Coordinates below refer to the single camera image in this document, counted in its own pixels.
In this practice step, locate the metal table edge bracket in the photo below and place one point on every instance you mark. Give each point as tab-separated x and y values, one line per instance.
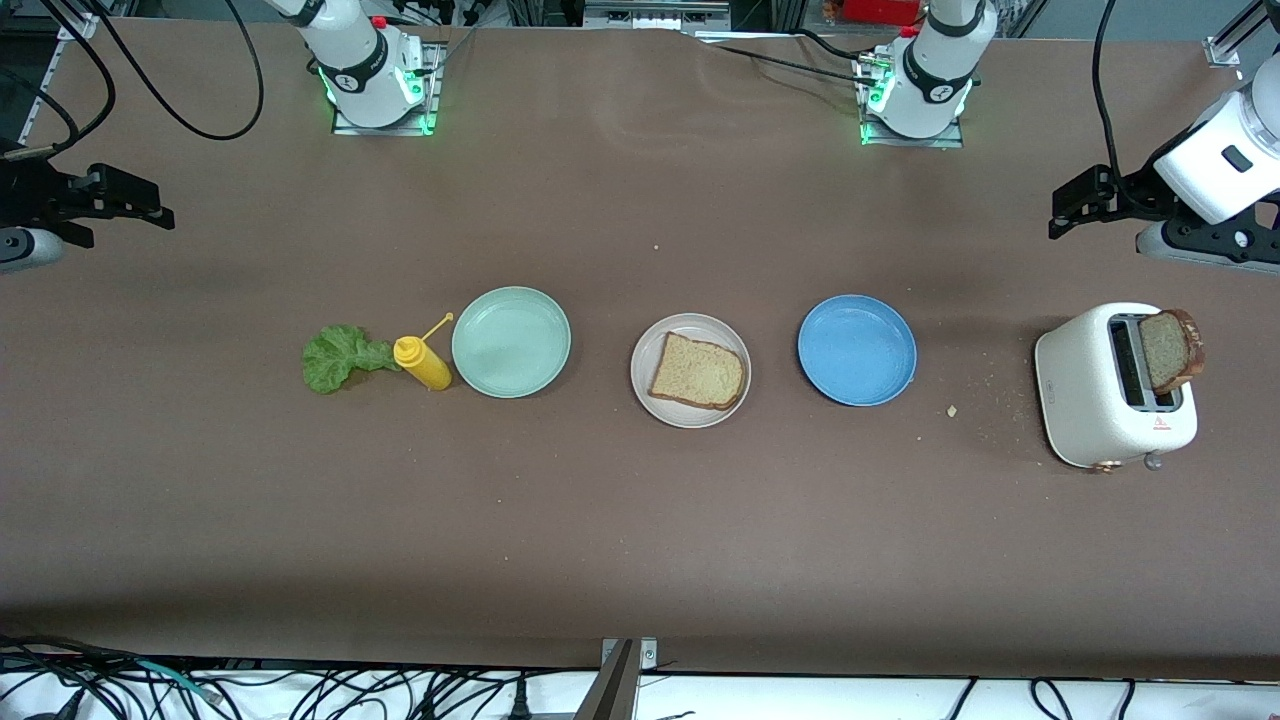
615	690

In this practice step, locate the brown bread slice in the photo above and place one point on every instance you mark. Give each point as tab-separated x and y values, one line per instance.
700	372
1165	350

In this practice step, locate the red box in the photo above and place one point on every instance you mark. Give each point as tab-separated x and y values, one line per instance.
880	10

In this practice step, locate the white two-slot toaster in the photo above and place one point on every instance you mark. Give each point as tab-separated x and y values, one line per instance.
1085	400

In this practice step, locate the mint green round plate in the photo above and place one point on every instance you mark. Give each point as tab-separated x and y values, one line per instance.
510	345

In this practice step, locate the beige round plate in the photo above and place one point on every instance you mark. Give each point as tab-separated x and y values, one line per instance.
690	418

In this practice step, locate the blue round plate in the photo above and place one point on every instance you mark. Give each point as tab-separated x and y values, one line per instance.
857	350

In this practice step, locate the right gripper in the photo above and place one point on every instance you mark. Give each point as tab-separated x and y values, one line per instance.
30	190

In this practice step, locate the aluminium frame strut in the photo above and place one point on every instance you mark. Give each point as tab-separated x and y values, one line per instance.
1225	48
78	28

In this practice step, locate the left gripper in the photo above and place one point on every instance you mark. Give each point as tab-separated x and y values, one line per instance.
1137	196

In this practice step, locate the green lettuce leaf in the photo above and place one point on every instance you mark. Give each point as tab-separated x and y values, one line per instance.
335	360

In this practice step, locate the black power plug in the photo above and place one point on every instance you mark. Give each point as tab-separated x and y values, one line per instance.
518	700

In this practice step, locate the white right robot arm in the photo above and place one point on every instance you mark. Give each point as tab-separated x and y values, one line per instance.
350	60

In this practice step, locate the yellow squeeze sauce bottle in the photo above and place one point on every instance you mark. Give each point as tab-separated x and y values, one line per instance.
425	368

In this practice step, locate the grey metal device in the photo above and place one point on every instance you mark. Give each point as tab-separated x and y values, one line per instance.
655	15

